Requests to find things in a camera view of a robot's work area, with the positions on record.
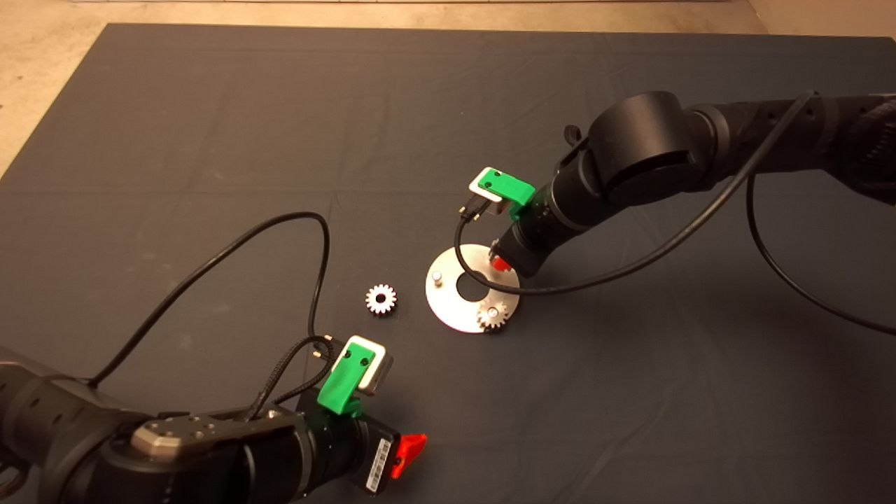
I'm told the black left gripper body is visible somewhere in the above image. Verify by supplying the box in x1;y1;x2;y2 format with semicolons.
308;413;403;499

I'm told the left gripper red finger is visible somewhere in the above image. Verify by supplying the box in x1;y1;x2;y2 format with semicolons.
389;433;428;481

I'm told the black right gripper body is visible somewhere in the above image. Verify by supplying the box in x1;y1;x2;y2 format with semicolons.
496;209;562;279

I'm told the round metal carrier plate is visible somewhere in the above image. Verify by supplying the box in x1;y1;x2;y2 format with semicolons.
425;243;521;334

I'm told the bright green camera mount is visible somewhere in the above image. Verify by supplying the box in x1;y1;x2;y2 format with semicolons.
481;170;536;221
317;344;375;417

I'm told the smooth black camera cable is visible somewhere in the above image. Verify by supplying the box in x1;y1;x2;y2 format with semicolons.
87;211;331;386
454;90;896;337

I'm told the small silver camera box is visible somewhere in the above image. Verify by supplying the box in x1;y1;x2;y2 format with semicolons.
468;167;508;211
332;335;394;396

